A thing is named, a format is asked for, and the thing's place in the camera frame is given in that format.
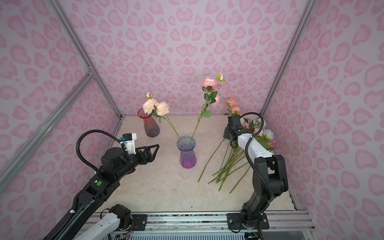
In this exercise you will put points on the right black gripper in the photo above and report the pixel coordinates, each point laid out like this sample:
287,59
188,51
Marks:
226,134

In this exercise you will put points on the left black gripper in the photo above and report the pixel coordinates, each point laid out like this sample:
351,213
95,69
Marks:
150,157

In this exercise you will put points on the coral pink rose stem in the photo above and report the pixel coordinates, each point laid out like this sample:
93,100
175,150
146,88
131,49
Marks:
233,108

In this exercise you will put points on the purple blue glass vase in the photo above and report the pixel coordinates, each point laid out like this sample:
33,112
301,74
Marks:
186,146

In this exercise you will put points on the peach carnation flower stem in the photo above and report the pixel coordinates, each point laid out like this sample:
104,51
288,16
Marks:
159,110

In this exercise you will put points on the pink carnation flower stem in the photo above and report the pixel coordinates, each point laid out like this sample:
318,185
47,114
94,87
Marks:
210,87

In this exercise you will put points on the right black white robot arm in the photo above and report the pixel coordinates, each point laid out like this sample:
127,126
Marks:
269,176

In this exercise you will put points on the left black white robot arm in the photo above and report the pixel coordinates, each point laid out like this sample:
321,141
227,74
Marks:
115,165

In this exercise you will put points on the red glass vase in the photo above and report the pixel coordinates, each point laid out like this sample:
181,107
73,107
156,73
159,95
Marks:
151,127

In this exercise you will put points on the pile of artificial flowers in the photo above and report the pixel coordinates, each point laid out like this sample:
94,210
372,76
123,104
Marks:
233,158

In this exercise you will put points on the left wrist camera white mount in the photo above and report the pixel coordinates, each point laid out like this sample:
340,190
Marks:
127,142

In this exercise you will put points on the left aluminium frame profile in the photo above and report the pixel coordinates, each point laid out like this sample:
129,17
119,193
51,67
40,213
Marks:
19,160

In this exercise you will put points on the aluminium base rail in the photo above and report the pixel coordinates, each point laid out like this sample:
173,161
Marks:
120,218

